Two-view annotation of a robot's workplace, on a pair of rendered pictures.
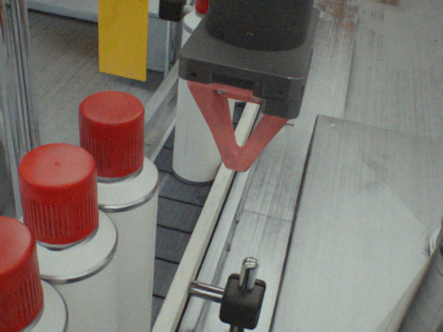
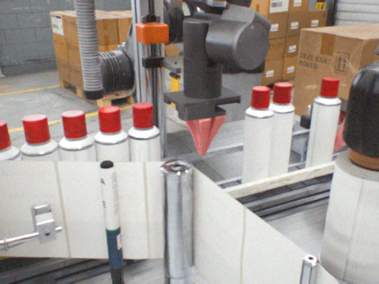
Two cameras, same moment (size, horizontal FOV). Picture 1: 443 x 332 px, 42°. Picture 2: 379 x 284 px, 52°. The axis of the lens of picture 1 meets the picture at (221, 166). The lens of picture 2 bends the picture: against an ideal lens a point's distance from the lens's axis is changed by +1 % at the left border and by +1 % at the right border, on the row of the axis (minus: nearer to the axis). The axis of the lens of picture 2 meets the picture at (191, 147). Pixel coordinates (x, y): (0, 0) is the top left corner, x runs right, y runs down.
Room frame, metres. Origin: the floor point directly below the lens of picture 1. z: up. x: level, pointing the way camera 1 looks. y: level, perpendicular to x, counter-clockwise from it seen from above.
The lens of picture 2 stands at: (-0.03, -0.46, 1.27)
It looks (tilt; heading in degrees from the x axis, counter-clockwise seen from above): 24 degrees down; 55
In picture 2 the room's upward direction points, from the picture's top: straight up
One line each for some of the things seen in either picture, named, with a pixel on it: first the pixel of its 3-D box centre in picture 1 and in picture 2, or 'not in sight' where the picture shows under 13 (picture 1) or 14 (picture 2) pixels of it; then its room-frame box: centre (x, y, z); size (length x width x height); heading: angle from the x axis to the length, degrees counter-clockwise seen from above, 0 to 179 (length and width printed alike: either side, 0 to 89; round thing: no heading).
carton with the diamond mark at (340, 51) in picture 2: not in sight; (359, 75); (1.09, 0.22, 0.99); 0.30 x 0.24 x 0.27; 171
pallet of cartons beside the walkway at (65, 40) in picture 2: not in sight; (107, 54); (1.79, 3.81, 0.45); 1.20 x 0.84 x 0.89; 93
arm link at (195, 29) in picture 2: not in sight; (206, 39); (0.31, -0.01, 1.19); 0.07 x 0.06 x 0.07; 92
